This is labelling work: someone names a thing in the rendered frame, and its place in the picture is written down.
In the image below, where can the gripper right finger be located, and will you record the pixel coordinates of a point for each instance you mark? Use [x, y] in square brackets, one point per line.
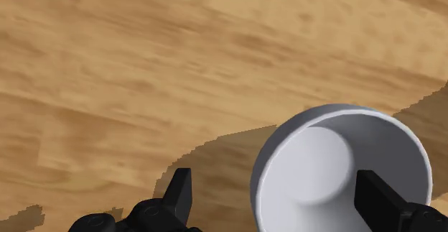
[385, 203]

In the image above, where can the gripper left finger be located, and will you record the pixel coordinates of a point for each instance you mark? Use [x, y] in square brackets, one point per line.
[175, 203]

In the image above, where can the white cup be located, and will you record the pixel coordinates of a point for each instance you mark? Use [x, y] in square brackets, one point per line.
[315, 168]

